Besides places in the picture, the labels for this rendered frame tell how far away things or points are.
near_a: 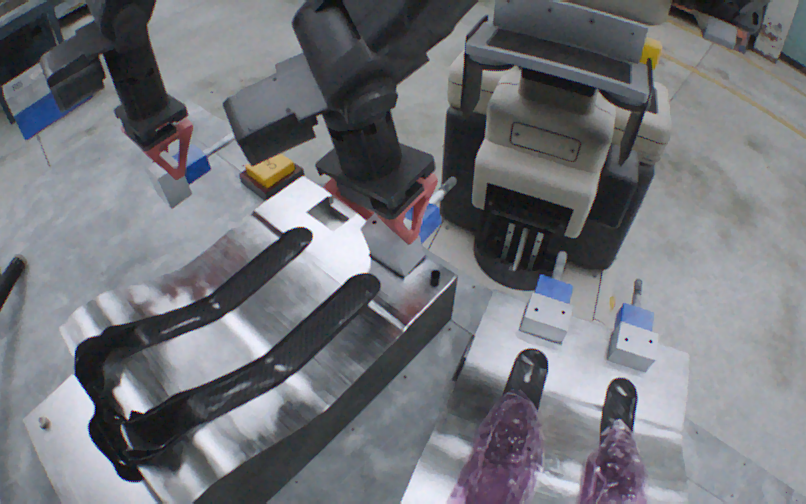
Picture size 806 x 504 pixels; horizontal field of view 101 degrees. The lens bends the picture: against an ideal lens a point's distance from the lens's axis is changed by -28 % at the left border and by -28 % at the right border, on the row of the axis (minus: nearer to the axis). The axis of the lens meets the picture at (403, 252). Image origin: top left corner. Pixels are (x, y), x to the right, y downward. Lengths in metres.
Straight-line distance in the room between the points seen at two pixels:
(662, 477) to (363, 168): 0.40
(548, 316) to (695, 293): 1.47
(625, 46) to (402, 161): 0.39
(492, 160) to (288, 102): 0.53
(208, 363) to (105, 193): 0.54
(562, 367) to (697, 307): 1.42
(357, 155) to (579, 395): 0.33
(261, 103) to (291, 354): 0.26
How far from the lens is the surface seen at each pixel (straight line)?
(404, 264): 0.49
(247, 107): 0.35
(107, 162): 1.02
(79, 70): 0.52
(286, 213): 0.59
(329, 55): 0.29
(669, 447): 0.52
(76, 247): 0.86
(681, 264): 2.01
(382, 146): 0.39
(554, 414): 0.48
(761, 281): 2.24
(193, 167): 0.63
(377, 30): 0.27
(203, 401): 0.44
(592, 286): 1.36
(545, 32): 0.69
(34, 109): 3.51
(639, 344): 0.53
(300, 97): 0.34
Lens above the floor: 1.29
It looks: 50 degrees down
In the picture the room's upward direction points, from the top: straight up
